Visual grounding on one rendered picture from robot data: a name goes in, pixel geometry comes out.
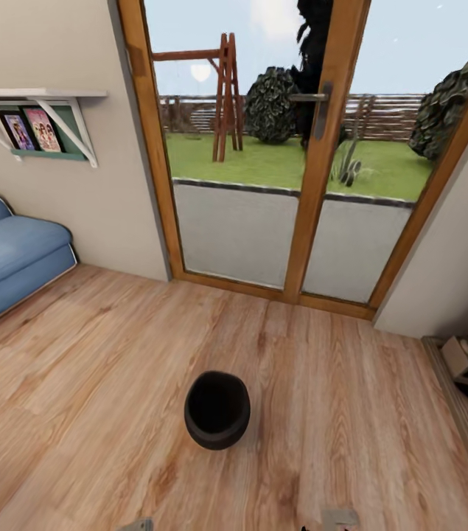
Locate cauldron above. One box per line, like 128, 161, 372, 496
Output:
184, 371, 251, 451

